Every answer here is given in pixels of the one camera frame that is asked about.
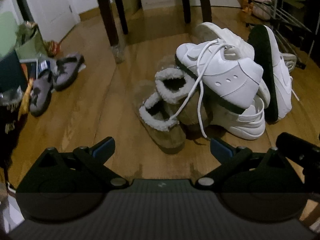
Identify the black pole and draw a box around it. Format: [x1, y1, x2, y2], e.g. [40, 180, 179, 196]
[12, 0, 34, 23]

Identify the pale green board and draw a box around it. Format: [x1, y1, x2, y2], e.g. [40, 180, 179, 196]
[0, 11, 22, 59]

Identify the black printed bag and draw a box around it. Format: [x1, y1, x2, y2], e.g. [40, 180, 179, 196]
[0, 90, 29, 170]

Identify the clear chair leg cover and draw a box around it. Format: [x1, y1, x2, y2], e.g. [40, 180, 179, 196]
[111, 44, 127, 64]

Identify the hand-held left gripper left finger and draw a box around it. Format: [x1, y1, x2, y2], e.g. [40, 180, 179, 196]
[37, 136, 130, 188]

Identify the grey black-soled sandal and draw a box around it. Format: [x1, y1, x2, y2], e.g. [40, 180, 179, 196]
[29, 69, 54, 117]
[51, 52, 85, 92]

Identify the dark blue box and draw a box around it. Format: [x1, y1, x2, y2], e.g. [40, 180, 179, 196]
[0, 47, 28, 93]

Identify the tan fleece-lined slipper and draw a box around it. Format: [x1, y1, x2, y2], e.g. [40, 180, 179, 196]
[154, 67, 212, 127]
[139, 92, 187, 155]

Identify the metal wire rack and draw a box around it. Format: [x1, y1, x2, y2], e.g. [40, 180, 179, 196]
[246, 0, 313, 69]

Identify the orange red packet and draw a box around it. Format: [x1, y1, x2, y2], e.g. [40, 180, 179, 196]
[44, 40, 62, 57]

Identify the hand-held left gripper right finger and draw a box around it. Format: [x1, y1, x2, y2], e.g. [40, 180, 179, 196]
[194, 137, 288, 190]

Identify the white strap sneaker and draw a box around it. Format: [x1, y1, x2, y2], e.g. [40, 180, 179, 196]
[247, 25, 304, 125]
[169, 38, 265, 138]

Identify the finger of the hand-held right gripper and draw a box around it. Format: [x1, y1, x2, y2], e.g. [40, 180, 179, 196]
[276, 132, 320, 161]

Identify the white platform clog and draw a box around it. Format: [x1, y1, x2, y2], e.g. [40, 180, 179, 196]
[194, 22, 256, 58]

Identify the dark wooden table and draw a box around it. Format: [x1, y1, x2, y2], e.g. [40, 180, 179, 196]
[92, 0, 213, 47]

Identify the pale plush toy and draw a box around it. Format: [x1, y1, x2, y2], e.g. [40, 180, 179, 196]
[252, 0, 273, 21]

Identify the white clog purple charm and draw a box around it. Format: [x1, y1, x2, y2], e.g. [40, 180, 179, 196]
[209, 96, 266, 141]

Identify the shiny green gift bag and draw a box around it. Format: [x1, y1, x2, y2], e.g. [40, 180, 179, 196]
[14, 21, 49, 64]

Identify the white door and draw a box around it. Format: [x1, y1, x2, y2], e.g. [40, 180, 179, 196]
[21, 0, 82, 43]

